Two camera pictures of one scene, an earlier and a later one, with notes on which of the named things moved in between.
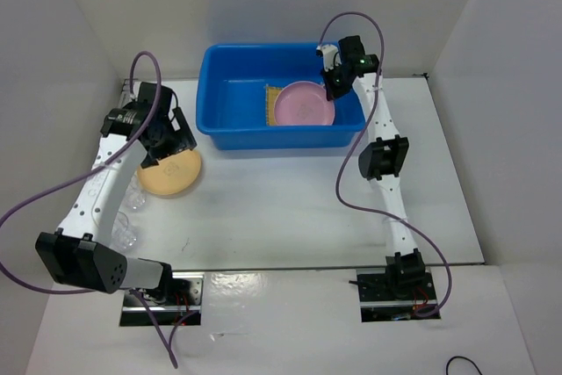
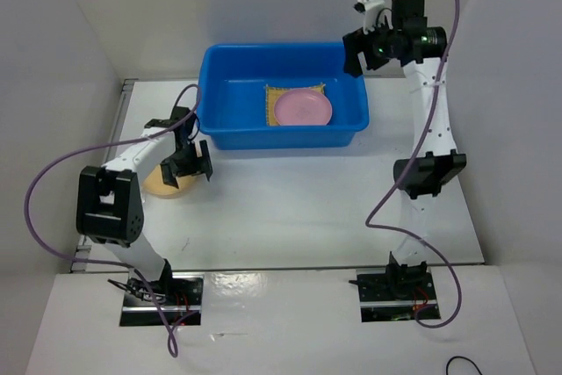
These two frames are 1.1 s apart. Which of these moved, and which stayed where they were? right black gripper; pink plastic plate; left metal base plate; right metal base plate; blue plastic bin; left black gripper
Moved: pink plastic plate; right black gripper; left black gripper
Stayed: right metal base plate; blue plastic bin; left metal base plate
